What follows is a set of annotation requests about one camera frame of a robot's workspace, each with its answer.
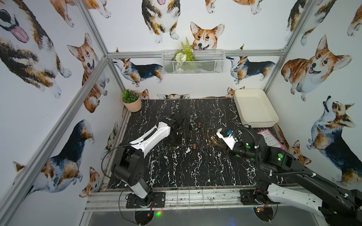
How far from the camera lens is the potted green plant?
106 cm

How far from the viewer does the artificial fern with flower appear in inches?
32.0

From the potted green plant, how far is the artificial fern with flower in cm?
41
